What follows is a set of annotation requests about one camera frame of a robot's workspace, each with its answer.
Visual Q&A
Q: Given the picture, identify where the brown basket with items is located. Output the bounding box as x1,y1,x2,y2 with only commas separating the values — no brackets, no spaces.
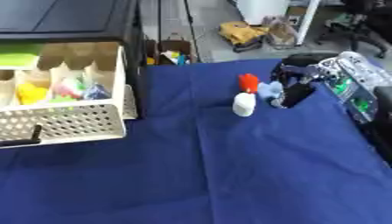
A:
145,32,195,67

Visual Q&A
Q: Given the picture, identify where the yellow bag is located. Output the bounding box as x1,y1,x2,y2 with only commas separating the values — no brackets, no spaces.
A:
217,20,271,53

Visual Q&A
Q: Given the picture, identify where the tan paper bag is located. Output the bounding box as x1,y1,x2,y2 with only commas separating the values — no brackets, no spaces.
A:
260,16,302,50

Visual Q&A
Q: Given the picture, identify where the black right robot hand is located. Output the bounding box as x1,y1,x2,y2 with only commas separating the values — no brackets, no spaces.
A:
268,53,340,109

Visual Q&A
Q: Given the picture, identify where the black office chair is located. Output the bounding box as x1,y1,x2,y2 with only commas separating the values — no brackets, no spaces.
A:
313,0,392,60

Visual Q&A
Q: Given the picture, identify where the dark blue wrapped toy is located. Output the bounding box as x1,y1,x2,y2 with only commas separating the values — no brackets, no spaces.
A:
82,83,112,101

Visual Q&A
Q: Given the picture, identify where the white cylinder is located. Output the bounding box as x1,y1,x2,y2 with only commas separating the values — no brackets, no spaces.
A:
231,92,257,118

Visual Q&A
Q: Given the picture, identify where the pink and green toy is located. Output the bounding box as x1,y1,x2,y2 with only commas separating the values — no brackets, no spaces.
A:
52,77,88,100

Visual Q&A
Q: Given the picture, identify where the light blue soft toy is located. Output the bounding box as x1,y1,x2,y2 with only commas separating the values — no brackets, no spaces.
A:
255,80,285,102

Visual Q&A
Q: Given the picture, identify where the black drawer handle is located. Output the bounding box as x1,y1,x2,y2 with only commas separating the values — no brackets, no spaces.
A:
0,124,45,148

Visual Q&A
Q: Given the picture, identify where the pale compartment drawer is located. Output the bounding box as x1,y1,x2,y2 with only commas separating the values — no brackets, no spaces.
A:
0,41,140,150

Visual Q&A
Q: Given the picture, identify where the white post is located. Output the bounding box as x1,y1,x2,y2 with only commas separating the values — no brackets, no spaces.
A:
295,0,324,46

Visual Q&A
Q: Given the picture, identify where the red block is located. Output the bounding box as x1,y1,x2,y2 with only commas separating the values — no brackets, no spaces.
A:
237,73,261,95

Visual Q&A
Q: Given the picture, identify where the green flat item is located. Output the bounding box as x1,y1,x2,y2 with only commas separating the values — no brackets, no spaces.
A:
0,43,46,68

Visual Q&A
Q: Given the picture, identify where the black cabinet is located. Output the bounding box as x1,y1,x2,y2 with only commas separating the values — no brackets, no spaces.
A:
0,0,149,119

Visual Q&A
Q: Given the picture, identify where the yellow toy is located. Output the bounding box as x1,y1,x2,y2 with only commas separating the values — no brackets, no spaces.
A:
15,83,51,106

